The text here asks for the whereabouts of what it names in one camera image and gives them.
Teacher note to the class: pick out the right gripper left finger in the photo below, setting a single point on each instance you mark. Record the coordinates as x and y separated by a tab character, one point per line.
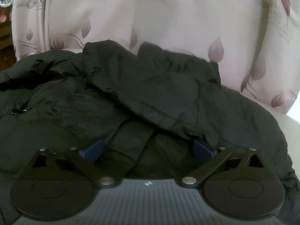
59	184

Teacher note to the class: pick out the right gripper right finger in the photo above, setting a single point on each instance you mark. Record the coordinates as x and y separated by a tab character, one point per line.
237	185

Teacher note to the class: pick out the black padded jacket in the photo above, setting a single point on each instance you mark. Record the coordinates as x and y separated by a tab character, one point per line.
48	101

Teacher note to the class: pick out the brown wooden furniture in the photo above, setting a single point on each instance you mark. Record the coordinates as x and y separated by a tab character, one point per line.
8	58

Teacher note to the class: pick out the floral pink curtain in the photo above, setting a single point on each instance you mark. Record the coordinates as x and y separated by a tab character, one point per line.
254	42

